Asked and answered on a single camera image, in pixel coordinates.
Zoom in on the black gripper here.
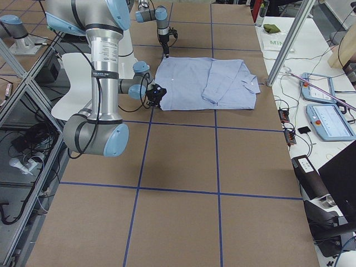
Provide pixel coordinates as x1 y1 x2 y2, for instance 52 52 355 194
146 84 167 108
157 26 178 58

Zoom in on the light blue striped shirt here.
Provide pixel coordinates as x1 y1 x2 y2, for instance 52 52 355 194
155 57 260 111

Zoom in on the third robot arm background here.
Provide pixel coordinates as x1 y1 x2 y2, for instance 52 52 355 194
1 14 28 39

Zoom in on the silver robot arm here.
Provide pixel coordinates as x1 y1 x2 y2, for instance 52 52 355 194
135 1 179 58
46 1 167 157

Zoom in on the white curved plastic sheet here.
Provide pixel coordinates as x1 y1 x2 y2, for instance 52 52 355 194
51 52 92 121

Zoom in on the brown paper table mat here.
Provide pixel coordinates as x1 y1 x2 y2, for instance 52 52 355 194
27 3 319 266

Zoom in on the white MINI paper bag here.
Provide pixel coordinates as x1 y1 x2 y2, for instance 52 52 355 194
260 31 287 51

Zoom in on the green cloth pouch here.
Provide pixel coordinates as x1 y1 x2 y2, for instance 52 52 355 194
263 24 281 34

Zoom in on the far blue teach pendant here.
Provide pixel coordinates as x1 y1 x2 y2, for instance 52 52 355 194
299 72 338 105

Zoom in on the blue teach pendant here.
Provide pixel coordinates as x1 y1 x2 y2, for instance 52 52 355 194
305 103 355 141
299 72 338 105

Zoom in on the near blue teach pendant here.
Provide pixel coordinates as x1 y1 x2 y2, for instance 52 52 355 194
305 103 355 141

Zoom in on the black laptop screen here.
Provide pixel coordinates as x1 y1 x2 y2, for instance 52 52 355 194
318 142 355 221

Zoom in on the aluminium frame post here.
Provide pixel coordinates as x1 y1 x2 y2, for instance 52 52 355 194
266 0 315 87

